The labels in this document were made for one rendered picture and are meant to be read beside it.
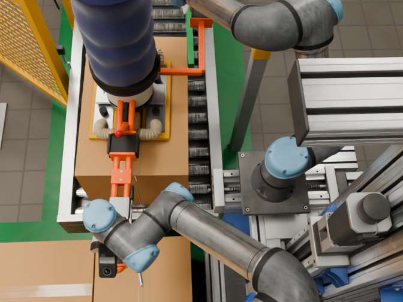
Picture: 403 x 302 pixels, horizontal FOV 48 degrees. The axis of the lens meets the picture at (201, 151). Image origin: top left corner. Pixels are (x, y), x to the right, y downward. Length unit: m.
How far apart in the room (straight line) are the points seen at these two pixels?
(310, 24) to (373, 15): 2.36
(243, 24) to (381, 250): 0.61
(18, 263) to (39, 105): 1.19
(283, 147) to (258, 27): 0.39
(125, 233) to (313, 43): 0.64
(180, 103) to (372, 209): 0.95
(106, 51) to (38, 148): 1.55
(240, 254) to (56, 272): 1.20
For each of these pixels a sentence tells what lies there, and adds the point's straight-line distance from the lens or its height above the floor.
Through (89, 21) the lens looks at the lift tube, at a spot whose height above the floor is 1.50.
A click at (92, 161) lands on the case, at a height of 0.95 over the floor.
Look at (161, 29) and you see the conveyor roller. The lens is 2.44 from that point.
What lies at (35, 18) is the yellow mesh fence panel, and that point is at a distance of 2.03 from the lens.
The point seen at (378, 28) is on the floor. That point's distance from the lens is 3.42.
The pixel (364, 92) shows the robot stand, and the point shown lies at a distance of 0.52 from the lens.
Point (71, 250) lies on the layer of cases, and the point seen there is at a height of 0.54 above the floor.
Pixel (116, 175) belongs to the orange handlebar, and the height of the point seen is 1.09.
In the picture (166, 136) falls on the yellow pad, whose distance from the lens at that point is 1.63.
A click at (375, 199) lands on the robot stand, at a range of 0.99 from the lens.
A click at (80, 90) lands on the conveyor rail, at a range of 2.23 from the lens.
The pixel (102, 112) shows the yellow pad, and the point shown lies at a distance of 1.66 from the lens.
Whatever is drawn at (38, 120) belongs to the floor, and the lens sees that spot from 2.88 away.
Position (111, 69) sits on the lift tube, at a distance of 1.39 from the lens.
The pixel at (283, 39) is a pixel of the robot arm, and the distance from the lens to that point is 1.10.
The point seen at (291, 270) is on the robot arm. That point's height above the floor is 1.64.
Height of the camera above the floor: 2.44
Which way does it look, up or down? 66 degrees down
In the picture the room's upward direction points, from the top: 6 degrees clockwise
